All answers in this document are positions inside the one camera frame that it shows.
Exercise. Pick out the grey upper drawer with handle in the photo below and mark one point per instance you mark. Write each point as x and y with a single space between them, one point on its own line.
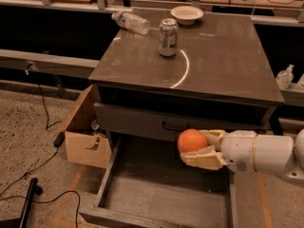
158 125

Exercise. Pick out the cardboard box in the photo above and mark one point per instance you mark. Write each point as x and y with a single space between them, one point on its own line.
85 144

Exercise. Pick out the clear plastic water bottle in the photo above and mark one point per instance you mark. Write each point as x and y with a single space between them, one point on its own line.
131 22

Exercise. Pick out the grey drawer cabinet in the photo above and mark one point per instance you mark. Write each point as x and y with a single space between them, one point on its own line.
219 72

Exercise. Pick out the silver soda can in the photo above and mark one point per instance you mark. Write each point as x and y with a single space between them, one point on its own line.
168 37

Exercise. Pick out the orange fruit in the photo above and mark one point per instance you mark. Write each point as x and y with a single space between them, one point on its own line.
191 140

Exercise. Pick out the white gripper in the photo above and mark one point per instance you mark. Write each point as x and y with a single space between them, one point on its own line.
237 150

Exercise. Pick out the white paper bowl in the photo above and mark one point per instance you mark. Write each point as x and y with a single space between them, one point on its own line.
186 15

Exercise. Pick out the grey metal rail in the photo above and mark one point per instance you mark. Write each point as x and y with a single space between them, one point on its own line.
45 63

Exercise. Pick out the grey open lower drawer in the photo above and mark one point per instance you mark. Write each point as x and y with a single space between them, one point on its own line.
146 185

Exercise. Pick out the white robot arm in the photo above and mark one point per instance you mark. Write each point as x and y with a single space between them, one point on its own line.
281 156

